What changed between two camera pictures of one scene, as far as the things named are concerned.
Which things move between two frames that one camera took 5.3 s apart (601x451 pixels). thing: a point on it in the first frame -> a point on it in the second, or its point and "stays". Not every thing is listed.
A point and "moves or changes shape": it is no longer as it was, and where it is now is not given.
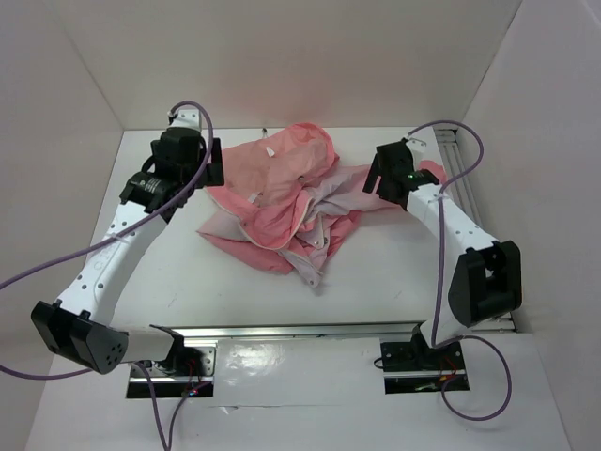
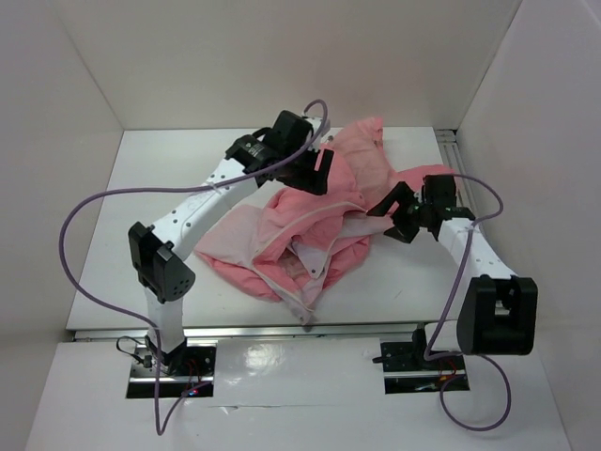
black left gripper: x=213 y=176 -> x=312 y=181
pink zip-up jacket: x=286 y=199 moves or changes shape
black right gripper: x=372 y=178 -> x=400 y=193
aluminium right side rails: x=458 y=175 stays
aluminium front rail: x=366 y=331 stays
